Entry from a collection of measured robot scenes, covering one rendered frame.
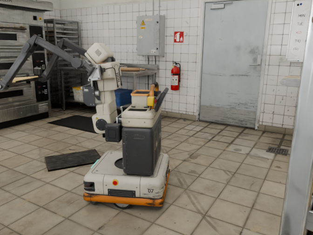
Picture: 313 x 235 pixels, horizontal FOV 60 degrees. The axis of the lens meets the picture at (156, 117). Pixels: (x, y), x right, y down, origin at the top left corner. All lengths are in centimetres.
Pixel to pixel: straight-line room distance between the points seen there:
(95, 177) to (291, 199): 199
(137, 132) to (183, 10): 333
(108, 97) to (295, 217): 201
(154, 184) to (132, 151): 32
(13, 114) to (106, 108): 295
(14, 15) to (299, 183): 489
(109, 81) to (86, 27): 417
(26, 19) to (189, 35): 272
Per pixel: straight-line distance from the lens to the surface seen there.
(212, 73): 486
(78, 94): 578
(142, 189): 222
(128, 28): 565
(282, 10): 462
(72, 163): 325
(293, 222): 43
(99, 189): 232
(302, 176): 40
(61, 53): 221
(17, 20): 508
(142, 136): 210
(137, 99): 220
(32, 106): 523
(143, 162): 217
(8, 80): 238
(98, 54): 225
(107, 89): 228
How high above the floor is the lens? 128
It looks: 14 degrees down
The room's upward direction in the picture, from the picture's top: 1 degrees clockwise
